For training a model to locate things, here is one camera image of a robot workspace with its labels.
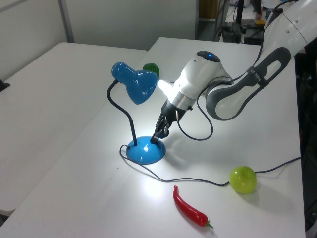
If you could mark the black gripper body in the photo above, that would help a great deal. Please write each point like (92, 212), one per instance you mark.
(173, 111)

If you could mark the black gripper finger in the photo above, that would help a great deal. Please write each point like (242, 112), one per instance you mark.
(157, 131)
(165, 130)

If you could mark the blue gooseneck desk lamp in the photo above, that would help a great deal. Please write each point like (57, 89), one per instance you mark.
(143, 84)

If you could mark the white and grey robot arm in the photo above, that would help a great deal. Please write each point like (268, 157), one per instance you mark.
(198, 74)

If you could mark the dark green toy bell pepper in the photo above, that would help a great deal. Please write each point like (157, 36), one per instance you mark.
(150, 67)

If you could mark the red toy chili pepper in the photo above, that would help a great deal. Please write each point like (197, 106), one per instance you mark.
(188, 209)

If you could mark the light green toy apple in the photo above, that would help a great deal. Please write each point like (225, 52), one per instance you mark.
(242, 179)

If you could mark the dark background equipment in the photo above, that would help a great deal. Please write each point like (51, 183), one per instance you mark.
(232, 32)

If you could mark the brown wooden board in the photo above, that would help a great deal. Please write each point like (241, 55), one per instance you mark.
(207, 8)

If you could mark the white side table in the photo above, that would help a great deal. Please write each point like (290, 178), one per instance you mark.
(49, 111)

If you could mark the black vertical pole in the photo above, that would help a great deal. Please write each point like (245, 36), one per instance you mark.
(239, 11)

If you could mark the black table clamp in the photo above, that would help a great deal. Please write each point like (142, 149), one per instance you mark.
(3, 85)

